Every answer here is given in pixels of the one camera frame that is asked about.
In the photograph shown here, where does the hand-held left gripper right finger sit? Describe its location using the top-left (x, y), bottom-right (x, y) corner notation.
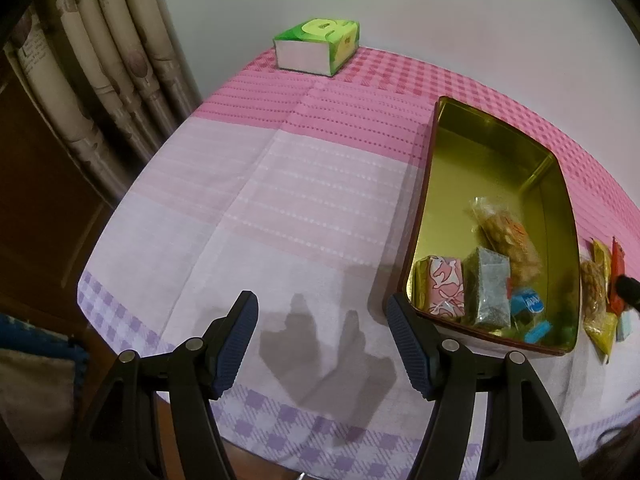
top-left (386, 294), bottom-right (583, 480)

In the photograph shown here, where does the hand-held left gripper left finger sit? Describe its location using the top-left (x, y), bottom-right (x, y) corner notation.
top-left (61, 290), bottom-right (259, 480)

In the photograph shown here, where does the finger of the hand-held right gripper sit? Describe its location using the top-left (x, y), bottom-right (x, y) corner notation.
top-left (615, 274), bottom-right (640, 312)

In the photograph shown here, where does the red snack packet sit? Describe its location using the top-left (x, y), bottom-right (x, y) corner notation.
top-left (610, 236), bottom-right (627, 312)

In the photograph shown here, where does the clear fried snack packet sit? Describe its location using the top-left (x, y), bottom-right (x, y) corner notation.
top-left (579, 259), bottom-right (609, 322)

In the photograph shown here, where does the pink candy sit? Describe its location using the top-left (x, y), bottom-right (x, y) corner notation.
top-left (412, 254), bottom-right (466, 319)

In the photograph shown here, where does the silver foil packet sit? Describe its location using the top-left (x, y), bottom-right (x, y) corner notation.
top-left (462, 246), bottom-right (512, 331)

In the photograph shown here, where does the blue candy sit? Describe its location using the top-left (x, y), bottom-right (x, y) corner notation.
top-left (508, 285), bottom-right (554, 346)

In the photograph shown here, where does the clear fried twist packet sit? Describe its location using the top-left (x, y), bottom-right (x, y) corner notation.
top-left (468, 195), bottom-right (544, 287)

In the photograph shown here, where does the gold metal tin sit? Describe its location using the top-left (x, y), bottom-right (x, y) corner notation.
top-left (397, 95), bottom-right (584, 359)

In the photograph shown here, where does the pink checkered tablecloth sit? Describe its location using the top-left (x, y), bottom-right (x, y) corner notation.
top-left (76, 46), bottom-right (640, 480)

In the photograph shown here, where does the blue cloth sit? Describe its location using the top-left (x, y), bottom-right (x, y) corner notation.
top-left (0, 311), bottom-right (92, 391)

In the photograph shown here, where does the white cloth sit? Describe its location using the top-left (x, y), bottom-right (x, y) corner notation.
top-left (0, 347), bottom-right (83, 466)

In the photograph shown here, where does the brown wooden cabinet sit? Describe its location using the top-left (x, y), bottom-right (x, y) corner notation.
top-left (0, 50), bottom-right (118, 326)

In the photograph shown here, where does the beige patterned curtain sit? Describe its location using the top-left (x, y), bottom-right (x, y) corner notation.
top-left (2, 0), bottom-right (203, 208)

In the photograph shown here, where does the green tissue box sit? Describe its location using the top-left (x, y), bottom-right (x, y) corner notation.
top-left (272, 18), bottom-right (361, 79)

